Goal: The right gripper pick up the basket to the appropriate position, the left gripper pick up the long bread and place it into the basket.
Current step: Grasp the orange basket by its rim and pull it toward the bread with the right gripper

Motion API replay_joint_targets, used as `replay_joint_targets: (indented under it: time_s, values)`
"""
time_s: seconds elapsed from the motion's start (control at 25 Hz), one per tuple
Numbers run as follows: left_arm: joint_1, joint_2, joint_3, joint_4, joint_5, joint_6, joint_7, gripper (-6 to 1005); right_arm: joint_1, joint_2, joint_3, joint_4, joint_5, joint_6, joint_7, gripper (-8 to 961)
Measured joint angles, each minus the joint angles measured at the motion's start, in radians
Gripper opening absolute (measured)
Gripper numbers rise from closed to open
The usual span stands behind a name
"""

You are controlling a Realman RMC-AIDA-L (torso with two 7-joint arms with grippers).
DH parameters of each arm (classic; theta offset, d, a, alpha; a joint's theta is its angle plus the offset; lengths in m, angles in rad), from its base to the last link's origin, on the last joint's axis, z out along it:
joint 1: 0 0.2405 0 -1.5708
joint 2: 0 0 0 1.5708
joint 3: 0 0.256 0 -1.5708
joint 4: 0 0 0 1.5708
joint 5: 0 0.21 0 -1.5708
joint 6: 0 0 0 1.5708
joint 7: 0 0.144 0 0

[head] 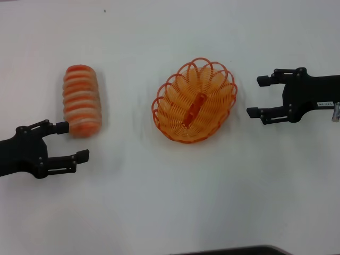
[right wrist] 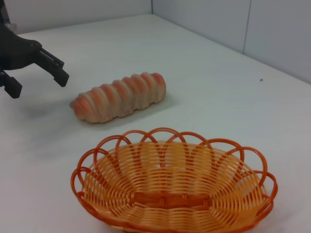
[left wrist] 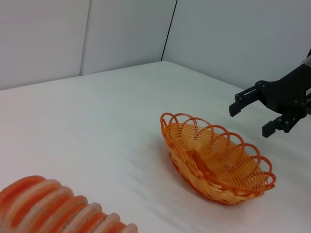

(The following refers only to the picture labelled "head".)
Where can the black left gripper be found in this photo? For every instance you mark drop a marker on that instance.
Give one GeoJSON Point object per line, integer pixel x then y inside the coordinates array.
{"type": "Point", "coordinates": [24, 151]}

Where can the orange white striped bread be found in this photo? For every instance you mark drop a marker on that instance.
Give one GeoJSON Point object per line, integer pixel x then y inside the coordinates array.
{"type": "Point", "coordinates": [81, 101]}

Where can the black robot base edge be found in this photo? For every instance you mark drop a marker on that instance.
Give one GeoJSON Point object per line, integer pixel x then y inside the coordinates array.
{"type": "Point", "coordinates": [239, 251]}

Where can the silver metal clamp screw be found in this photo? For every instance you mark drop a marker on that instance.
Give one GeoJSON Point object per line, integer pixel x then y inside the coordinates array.
{"type": "Point", "coordinates": [335, 111]}

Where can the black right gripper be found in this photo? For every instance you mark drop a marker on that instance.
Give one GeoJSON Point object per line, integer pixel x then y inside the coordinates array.
{"type": "Point", "coordinates": [310, 93]}

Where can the orange plastic woven basket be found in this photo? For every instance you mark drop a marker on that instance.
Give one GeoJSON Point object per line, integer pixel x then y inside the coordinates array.
{"type": "Point", "coordinates": [195, 105]}

